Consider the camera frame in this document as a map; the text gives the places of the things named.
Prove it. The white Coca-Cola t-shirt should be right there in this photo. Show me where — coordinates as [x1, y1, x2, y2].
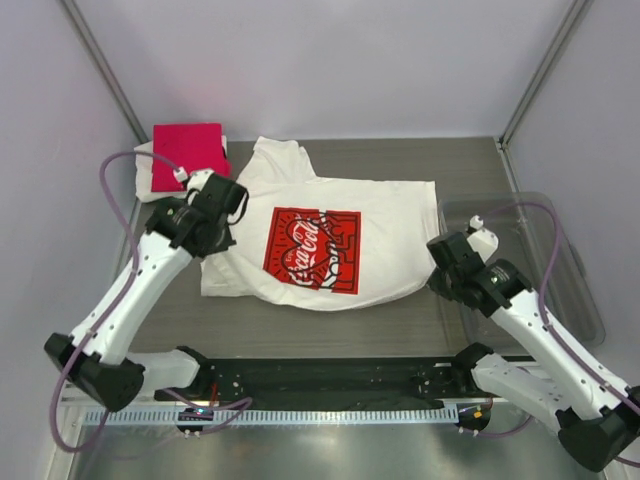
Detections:
[200, 137, 439, 311]

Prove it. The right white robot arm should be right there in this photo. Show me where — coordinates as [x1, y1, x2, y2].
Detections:
[427, 228, 639, 472]

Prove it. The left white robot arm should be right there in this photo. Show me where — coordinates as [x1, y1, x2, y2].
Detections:
[44, 171, 249, 412]

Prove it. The folded pink t-shirt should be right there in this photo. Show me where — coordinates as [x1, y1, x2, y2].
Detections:
[152, 123, 231, 177]

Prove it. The clear plastic bin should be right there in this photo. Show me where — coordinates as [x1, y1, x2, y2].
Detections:
[438, 192, 605, 348]

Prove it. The folded white t-shirt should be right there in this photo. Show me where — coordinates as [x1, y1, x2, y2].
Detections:
[135, 135, 231, 203]

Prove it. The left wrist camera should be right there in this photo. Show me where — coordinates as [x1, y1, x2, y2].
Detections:
[173, 167, 215, 191]

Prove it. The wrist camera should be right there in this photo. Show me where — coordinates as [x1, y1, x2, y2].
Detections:
[466, 215, 499, 263]
[173, 167, 215, 191]

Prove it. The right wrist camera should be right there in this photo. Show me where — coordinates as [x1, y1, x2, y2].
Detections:
[466, 215, 499, 263]

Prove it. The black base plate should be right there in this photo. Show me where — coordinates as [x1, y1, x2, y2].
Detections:
[174, 357, 486, 402]

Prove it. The left aluminium frame post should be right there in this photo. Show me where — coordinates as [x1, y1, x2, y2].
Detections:
[57, 0, 149, 143]

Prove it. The aluminium frame post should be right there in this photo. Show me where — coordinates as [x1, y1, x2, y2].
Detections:
[57, 0, 149, 143]
[496, 0, 593, 150]

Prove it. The white slotted cable duct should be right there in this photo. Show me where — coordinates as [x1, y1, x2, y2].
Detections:
[106, 405, 459, 426]

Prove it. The aluminium front rail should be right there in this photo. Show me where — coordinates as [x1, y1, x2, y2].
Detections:
[59, 363, 609, 407]

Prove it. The right aluminium frame post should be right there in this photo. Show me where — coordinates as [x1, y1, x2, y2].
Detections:
[496, 0, 593, 150]

